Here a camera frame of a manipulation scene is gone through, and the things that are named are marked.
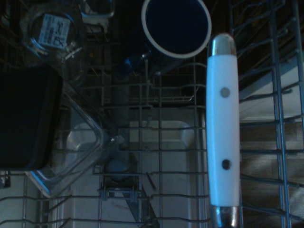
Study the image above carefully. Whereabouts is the grey wire dishwasher rack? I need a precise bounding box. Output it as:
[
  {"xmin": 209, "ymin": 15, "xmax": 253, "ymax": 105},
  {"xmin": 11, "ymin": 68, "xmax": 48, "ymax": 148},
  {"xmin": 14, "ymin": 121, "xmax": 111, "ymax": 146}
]
[{"xmin": 0, "ymin": 0, "xmax": 304, "ymax": 228}]

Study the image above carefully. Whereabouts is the clear square plastic container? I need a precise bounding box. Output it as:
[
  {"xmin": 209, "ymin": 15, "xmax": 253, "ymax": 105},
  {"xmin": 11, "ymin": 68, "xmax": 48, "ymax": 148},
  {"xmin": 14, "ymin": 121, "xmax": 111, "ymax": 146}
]
[{"xmin": 24, "ymin": 67, "xmax": 127, "ymax": 198}]

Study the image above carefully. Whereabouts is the clear rounded glass container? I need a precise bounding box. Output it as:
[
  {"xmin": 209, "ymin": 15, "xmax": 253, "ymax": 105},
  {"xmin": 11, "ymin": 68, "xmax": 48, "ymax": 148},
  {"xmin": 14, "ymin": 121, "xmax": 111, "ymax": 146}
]
[{"xmin": 80, "ymin": 0, "xmax": 115, "ymax": 25}]

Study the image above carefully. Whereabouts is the black container lid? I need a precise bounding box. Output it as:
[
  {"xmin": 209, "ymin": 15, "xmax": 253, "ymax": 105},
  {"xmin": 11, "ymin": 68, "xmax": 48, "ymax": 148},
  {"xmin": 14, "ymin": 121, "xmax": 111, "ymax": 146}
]
[{"xmin": 0, "ymin": 64, "xmax": 64, "ymax": 171}]

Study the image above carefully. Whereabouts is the labelled glass jar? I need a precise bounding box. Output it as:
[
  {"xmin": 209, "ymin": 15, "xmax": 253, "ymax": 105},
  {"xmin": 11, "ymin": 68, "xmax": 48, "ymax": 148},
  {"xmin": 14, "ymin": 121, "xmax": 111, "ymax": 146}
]
[{"xmin": 21, "ymin": 9, "xmax": 84, "ymax": 59}]

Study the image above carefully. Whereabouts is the blue ceramic mug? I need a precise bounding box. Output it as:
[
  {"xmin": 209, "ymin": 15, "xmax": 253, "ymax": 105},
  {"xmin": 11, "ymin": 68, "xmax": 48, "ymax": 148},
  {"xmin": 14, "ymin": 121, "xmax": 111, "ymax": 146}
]
[{"xmin": 114, "ymin": 0, "xmax": 212, "ymax": 79}]

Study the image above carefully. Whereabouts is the white handled metal spoon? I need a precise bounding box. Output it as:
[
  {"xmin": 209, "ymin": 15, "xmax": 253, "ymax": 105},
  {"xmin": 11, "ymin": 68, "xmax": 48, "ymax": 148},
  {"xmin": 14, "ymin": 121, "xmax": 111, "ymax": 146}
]
[{"xmin": 205, "ymin": 33, "xmax": 241, "ymax": 228}]

